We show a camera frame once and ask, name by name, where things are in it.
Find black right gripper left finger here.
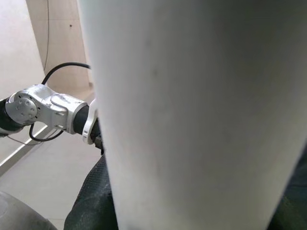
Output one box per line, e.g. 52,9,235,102
64,155,120,230

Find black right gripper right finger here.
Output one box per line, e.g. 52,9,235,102
271,141,307,230

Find white plastic table leg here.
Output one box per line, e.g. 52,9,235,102
78,0,307,230

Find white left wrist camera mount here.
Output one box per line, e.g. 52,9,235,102
82,99,99,145

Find black cable with adapter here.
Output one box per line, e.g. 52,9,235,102
44,0,51,70

